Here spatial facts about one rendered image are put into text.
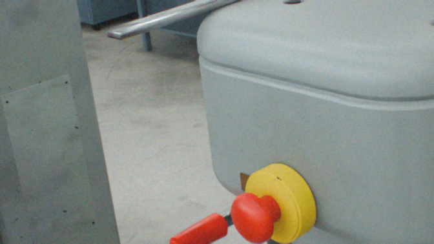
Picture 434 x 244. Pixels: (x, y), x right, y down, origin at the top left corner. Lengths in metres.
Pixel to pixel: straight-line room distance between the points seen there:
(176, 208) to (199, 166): 0.52
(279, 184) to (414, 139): 0.11
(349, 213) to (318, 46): 0.12
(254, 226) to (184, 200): 3.99
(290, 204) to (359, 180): 0.06
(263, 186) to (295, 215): 0.03
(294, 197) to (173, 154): 4.57
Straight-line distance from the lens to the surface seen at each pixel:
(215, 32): 0.68
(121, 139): 5.54
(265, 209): 0.63
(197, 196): 4.64
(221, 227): 0.76
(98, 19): 8.18
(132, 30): 0.67
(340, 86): 0.59
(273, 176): 0.64
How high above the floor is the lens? 2.07
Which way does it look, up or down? 22 degrees down
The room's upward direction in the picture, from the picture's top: 7 degrees counter-clockwise
